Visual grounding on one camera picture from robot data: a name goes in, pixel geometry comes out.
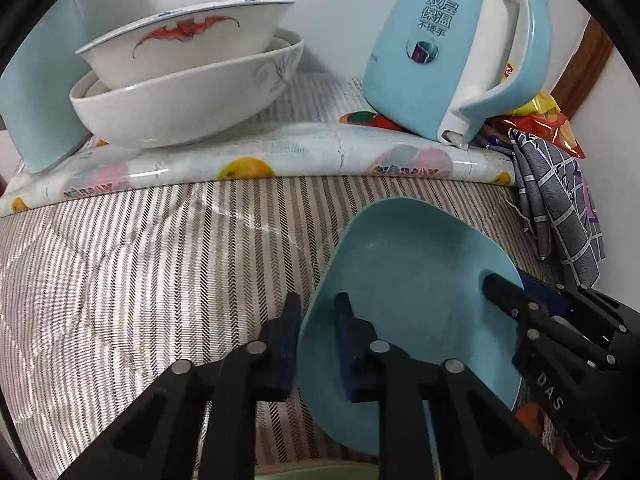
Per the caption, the light blue plate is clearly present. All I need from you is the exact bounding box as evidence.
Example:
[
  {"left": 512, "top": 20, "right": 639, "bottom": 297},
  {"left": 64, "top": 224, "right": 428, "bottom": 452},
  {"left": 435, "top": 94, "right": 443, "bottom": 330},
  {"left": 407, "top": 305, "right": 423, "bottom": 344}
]
[{"left": 297, "top": 197, "right": 526, "bottom": 456}]

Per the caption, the brown wooden door frame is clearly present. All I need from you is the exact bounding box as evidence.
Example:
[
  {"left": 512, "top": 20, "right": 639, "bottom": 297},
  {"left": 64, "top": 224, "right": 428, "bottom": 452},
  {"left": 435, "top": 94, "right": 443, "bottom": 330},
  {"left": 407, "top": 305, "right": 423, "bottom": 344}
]
[{"left": 550, "top": 15, "right": 615, "bottom": 116}]

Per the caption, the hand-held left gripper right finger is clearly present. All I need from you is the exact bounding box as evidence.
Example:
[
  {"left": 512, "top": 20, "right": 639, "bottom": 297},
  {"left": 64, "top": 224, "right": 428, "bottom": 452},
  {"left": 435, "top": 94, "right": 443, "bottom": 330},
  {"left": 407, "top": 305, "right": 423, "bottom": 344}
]
[{"left": 334, "top": 292, "right": 571, "bottom": 480}]

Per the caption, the white bowl with grey print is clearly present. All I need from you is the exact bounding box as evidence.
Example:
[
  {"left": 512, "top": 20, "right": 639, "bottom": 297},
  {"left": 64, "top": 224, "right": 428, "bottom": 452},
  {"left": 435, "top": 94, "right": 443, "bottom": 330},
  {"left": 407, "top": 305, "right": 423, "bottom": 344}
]
[{"left": 69, "top": 35, "right": 305, "bottom": 149}]

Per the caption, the light blue electric kettle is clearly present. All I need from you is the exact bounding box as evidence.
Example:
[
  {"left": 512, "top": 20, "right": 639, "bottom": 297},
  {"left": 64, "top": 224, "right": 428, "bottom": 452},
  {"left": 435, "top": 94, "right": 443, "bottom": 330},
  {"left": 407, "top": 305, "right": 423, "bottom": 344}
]
[{"left": 361, "top": 0, "right": 552, "bottom": 147}]

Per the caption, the fruit print oilcloth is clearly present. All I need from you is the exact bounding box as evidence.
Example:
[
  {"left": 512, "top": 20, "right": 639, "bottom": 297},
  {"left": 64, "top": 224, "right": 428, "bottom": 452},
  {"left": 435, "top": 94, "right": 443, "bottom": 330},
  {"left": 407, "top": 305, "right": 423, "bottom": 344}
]
[{"left": 0, "top": 72, "right": 516, "bottom": 216}]

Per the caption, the yellow chip bag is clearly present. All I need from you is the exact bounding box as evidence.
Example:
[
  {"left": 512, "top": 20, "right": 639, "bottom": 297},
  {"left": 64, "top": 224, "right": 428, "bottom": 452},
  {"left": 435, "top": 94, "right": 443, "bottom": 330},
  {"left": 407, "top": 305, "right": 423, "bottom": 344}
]
[{"left": 500, "top": 62, "right": 561, "bottom": 118}]

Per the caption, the light blue thermos jug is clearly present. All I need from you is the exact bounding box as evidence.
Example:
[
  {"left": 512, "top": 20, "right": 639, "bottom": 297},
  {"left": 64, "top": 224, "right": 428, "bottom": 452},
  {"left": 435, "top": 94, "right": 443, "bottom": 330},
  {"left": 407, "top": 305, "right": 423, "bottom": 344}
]
[{"left": 0, "top": 0, "right": 93, "bottom": 176}]

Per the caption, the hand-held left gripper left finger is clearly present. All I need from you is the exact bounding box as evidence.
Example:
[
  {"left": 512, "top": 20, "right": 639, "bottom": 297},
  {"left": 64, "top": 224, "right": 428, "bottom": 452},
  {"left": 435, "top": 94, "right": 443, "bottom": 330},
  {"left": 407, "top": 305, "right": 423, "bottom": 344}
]
[{"left": 60, "top": 292, "right": 302, "bottom": 480}]

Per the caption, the white bowl with red print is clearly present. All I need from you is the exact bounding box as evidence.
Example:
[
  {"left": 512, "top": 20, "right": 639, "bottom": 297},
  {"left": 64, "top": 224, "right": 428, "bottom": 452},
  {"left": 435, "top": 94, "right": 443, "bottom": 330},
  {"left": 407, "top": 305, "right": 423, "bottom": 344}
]
[{"left": 75, "top": 0, "right": 296, "bottom": 88}]

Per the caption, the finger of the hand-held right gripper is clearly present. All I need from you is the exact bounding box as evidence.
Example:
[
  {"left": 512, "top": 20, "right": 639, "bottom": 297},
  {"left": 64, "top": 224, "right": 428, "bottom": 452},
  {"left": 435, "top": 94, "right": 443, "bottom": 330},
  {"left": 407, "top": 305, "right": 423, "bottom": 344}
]
[
  {"left": 520, "top": 271, "right": 568, "bottom": 317},
  {"left": 484, "top": 274, "right": 551, "bottom": 331}
]

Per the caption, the red chip bag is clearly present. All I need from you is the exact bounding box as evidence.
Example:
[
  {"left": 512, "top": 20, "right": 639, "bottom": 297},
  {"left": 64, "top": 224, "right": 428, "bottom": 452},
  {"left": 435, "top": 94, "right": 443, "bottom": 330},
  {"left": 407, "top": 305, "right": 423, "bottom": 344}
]
[{"left": 487, "top": 110, "right": 586, "bottom": 160}]

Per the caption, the grey checked cloth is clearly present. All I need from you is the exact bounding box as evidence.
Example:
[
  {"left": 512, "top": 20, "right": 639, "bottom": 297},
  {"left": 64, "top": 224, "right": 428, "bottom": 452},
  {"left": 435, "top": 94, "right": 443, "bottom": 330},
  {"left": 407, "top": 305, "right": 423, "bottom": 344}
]
[{"left": 480, "top": 127, "right": 606, "bottom": 286}]

